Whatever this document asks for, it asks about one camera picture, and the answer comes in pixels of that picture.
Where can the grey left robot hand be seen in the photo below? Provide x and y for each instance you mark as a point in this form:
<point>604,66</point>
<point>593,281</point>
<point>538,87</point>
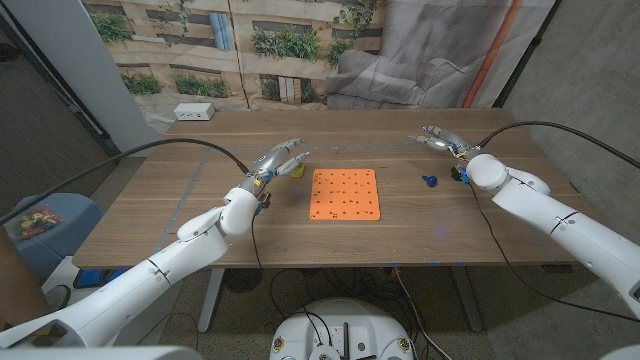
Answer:
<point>270,162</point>

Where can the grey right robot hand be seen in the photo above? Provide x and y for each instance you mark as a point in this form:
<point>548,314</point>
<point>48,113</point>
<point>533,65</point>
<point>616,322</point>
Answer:
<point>450,141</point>

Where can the blue peg toy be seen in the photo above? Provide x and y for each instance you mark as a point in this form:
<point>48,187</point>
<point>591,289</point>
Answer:
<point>430,181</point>

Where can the orange peg board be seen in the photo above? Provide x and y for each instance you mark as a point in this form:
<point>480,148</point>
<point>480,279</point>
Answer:
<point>345,200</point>

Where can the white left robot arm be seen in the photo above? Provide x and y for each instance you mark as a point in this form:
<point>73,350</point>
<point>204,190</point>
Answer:
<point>150,275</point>

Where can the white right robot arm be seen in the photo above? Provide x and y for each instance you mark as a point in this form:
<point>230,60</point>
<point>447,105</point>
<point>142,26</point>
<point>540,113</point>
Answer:
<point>575,235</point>

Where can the green and yellow cup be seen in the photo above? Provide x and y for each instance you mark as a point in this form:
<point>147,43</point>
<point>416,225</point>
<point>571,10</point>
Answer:
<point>298,173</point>

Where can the white power outlet box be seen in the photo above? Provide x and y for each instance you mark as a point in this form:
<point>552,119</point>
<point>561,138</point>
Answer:
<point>194,111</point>

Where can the printed backdrop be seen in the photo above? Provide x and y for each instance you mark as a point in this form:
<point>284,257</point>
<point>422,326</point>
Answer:
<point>300,75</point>

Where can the black backdrop stand pole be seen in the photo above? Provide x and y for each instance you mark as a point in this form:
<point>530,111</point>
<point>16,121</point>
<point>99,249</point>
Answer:
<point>526,55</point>

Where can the black round floor disc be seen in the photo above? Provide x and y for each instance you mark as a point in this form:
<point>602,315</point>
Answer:
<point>243,281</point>

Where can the white table leg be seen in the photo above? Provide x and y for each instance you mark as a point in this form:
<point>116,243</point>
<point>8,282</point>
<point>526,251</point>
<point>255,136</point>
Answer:
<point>467,305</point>
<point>210,305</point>

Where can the white robot torso base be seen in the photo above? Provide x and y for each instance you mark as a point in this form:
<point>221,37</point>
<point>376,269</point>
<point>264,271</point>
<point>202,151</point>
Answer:
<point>342,330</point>

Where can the blue block on platform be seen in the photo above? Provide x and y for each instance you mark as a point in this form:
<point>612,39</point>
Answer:
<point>95,278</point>

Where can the bag of colourful toys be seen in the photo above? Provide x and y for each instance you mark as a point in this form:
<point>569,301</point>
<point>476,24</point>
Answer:
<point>37,222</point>

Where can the brown trouser leg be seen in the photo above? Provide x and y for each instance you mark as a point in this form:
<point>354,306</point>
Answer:
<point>20,285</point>

